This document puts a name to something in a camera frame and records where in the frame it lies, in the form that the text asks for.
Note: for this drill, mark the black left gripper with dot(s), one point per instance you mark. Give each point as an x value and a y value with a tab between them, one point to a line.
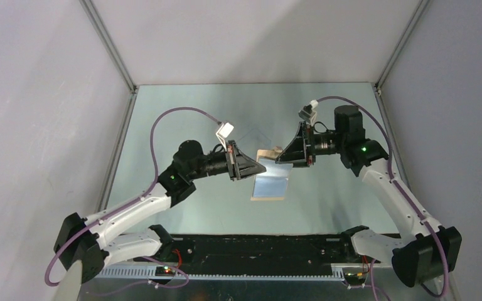
240	166

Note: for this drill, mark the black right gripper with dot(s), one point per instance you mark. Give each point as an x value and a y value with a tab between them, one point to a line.
297	153

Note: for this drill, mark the beige leather card holder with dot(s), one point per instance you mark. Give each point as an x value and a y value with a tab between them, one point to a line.
271	185

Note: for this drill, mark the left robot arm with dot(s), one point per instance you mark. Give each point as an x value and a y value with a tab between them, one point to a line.
100	240

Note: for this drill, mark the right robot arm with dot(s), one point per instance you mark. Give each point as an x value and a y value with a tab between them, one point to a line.
425	249

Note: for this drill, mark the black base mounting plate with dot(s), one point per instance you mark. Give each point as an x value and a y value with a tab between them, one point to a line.
259	254

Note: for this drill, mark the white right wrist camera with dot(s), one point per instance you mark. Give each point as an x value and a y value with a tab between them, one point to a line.
308	113

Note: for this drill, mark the grey slotted cable duct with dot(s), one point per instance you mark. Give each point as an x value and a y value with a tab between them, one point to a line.
156	272

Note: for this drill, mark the right aluminium frame post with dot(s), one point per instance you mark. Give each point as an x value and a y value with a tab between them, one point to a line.
404	38

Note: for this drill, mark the aluminium frame post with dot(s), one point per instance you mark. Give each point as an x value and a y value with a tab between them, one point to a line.
103	33
404	38

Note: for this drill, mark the left aluminium frame post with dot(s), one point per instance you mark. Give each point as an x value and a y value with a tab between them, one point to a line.
103	33

